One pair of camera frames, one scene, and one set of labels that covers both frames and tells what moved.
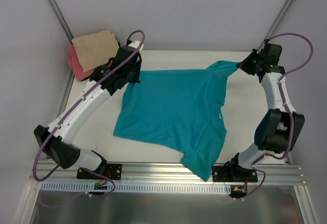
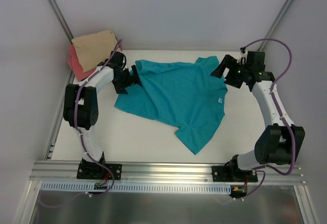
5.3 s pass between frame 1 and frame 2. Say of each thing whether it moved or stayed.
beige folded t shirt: stayed
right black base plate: stayed
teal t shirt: moved
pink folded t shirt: stayed
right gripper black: moved
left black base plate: stayed
